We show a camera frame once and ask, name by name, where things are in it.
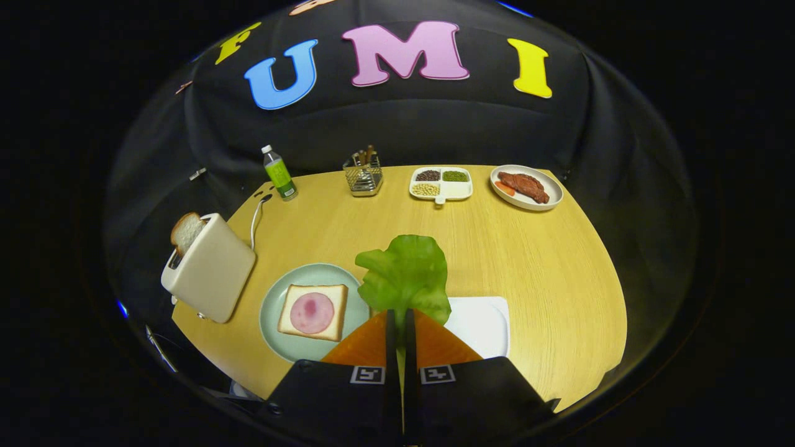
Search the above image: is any green lettuce leaf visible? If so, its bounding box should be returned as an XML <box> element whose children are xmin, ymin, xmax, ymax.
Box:
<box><xmin>355</xmin><ymin>234</ymin><xmax>452</xmax><ymax>373</ymax></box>

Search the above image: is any pink ham slice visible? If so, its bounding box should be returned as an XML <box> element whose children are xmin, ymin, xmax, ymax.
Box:
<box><xmin>289</xmin><ymin>292</ymin><xmax>335</xmax><ymax>335</ymax></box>

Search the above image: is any pale green round plate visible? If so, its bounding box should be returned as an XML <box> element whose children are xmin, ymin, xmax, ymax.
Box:
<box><xmin>259</xmin><ymin>263</ymin><xmax>372</xmax><ymax>363</ymax></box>

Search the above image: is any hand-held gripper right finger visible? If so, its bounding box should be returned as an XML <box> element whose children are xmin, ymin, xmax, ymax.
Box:
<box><xmin>404</xmin><ymin>309</ymin><xmax>561</xmax><ymax>447</ymax></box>

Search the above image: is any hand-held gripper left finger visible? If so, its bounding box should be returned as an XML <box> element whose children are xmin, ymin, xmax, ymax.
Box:
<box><xmin>264</xmin><ymin>309</ymin><xmax>403</xmax><ymax>447</ymax></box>

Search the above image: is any white square plate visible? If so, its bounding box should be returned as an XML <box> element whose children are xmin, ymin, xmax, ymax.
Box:
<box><xmin>442</xmin><ymin>296</ymin><xmax>511</xmax><ymax>360</ymax></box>

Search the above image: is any brown meat steak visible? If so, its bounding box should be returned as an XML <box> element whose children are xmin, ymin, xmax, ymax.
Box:
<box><xmin>497</xmin><ymin>172</ymin><xmax>551</xmax><ymax>204</ymax></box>

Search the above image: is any white round plate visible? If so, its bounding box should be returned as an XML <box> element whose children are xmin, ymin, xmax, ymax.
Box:
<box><xmin>489</xmin><ymin>165</ymin><xmax>564</xmax><ymax>212</ymax></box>

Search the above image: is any wire mesh utensil holder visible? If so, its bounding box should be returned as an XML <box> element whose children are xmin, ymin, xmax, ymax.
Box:
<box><xmin>343</xmin><ymin>154</ymin><xmax>384</xmax><ymax>197</ymax></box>

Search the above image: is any bread slice with brown crust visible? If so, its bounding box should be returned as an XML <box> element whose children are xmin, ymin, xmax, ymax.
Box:
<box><xmin>170</xmin><ymin>212</ymin><xmax>204</xmax><ymax>257</ymax></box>

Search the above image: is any white toaster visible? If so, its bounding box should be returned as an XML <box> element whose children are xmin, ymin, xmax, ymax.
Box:
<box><xmin>160</xmin><ymin>213</ymin><xmax>257</xmax><ymax>324</ymax></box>

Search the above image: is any white toaster cable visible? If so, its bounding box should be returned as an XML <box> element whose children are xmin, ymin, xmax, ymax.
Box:
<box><xmin>250</xmin><ymin>194</ymin><xmax>273</xmax><ymax>250</ymax></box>

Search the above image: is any black backdrop cloth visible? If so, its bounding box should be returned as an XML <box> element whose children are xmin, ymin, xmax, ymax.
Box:
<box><xmin>102</xmin><ymin>0</ymin><xmax>699</xmax><ymax>398</ymax></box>

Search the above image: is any green label drink bottle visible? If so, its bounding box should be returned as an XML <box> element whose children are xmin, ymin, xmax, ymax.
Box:
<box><xmin>261</xmin><ymin>145</ymin><xmax>299</xmax><ymax>202</ymax></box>

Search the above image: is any toast slice under ham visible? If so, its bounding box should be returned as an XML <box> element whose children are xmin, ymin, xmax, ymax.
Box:
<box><xmin>277</xmin><ymin>284</ymin><xmax>349</xmax><ymax>343</ymax></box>

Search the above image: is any white divided dish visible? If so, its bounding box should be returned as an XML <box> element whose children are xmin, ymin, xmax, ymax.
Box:
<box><xmin>409</xmin><ymin>166</ymin><xmax>473</xmax><ymax>205</ymax></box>

